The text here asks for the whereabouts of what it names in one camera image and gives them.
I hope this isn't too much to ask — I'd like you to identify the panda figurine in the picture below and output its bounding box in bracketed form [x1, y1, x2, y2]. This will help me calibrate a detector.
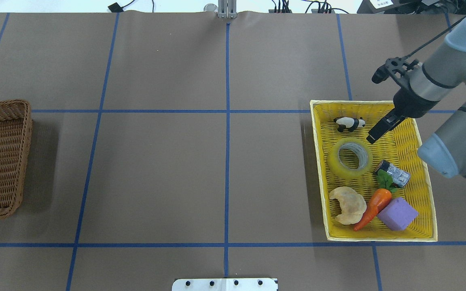
[333, 116, 366, 133]

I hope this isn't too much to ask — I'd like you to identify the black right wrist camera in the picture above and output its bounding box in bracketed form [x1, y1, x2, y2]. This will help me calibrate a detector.
[371, 56, 421, 90]

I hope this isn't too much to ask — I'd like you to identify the yellow clear tape roll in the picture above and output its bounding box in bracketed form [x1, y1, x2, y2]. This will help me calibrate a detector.
[327, 137, 373, 180]

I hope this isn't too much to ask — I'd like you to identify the aluminium frame post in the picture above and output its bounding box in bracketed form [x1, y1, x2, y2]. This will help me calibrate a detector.
[217, 0, 238, 19]

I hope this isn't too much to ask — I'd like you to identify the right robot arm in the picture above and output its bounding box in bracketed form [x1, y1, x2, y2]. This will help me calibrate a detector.
[366, 16, 466, 179]

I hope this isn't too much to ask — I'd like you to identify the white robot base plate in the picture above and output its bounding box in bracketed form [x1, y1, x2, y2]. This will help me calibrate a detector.
[172, 278, 279, 291]

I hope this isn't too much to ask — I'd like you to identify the purple foam cube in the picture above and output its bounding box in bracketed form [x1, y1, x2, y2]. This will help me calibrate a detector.
[377, 197, 419, 231]

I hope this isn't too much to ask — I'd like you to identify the yellow woven plastic basket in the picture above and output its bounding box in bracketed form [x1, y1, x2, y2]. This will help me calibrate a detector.
[309, 100, 438, 242]

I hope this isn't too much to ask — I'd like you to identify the silver black battery can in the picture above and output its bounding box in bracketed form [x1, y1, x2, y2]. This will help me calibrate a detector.
[373, 160, 411, 188]

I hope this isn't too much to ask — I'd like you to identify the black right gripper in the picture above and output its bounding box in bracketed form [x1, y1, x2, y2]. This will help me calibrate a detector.
[366, 88, 439, 144]

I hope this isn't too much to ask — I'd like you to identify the brown wicker basket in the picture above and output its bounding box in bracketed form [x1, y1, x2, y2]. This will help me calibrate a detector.
[0, 99, 33, 219]

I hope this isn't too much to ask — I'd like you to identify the toy croissant bread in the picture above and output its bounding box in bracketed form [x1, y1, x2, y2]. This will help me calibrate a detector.
[329, 186, 367, 225]

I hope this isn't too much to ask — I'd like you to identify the toy carrot with leaves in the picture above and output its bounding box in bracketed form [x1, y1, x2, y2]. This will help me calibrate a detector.
[353, 169, 397, 231]

